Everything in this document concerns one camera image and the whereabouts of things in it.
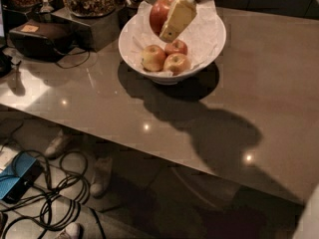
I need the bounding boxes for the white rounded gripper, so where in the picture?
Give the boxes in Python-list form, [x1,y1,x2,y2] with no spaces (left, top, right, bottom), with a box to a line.
[159,0,211,43]

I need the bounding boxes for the black cable on table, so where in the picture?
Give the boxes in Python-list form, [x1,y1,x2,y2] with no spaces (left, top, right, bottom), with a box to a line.
[53,47,92,70]

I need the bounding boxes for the black cables on floor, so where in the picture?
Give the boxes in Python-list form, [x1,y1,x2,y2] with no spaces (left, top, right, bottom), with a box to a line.
[0,118,108,239]

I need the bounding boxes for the blue box on floor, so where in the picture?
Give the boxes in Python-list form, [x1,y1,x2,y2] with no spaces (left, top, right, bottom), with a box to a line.
[0,152,43,204]

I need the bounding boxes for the yellow-red apple front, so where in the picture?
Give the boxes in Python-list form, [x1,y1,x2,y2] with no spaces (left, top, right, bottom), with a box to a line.
[163,53,191,76]

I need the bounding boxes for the large red apple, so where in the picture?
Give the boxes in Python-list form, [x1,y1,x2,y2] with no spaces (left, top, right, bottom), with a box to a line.
[149,0,173,36]

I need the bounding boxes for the white paper liner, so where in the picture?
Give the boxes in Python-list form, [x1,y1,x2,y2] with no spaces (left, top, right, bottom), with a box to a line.
[128,0,221,78]

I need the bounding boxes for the dark metal stand box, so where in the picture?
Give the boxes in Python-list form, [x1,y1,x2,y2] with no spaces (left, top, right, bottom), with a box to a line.
[52,8,121,52]

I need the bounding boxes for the white shoe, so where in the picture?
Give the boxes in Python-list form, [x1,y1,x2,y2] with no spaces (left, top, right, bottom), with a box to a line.
[44,130,72,159]
[55,222,81,239]
[90,156,113,198]

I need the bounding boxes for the white shoe left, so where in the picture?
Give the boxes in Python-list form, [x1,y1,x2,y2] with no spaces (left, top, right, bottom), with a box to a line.
[44,130,72,159]

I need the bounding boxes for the yellow-red apple left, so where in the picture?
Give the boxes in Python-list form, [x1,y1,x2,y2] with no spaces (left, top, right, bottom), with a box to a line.
[142,45,166,72]

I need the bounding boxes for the white bowl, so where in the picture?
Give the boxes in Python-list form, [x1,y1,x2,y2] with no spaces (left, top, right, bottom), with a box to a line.
[118,0,227,86]

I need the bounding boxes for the black device with label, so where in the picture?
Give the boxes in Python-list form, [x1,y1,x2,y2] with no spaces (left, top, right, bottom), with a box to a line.
[9,20,74,62]

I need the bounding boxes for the metal scoop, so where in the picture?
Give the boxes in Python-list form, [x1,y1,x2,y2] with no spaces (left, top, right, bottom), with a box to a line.
[40,0,54,13]

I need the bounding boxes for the white shoe right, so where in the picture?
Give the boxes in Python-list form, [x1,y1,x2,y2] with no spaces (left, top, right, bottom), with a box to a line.
[90,156,113,198]

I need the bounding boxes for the small red apple back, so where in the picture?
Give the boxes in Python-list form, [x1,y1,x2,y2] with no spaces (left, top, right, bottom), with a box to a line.
[164,39,188,55]

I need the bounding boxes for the white shoe bottom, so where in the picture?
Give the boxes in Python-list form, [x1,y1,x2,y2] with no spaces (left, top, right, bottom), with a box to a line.
[55,222,81,239]

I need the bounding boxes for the yellow-red apple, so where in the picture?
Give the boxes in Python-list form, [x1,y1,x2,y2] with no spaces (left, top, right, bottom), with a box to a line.
[142,45,166,72]
[163,53,191,76]

